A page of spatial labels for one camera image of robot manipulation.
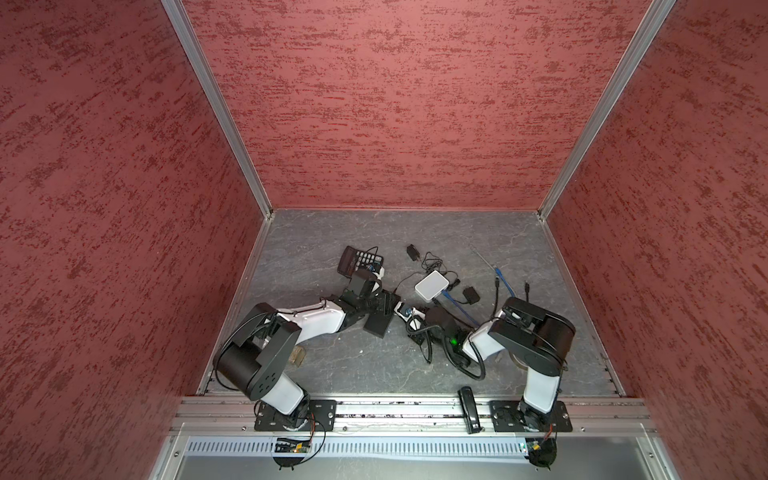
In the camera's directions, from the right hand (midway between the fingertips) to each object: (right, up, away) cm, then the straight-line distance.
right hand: (403, 317), depth 92 cm
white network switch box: (+10, +9, +7) cm, 15 cm away
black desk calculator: (-18, +18, +12) cm, 28 cm away
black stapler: (+16, -18, -19) cm, 31 cm away
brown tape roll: (-30, -7, -12) cm, 33 cm away
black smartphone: (-6, +4, -10) cm, 13 cm away
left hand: (-5, +4, 0) cm, 7 cm away
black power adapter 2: (+23, +6, +4) cm, 24 cm away
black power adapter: (+4, +20, +13) cm, 24 cm away
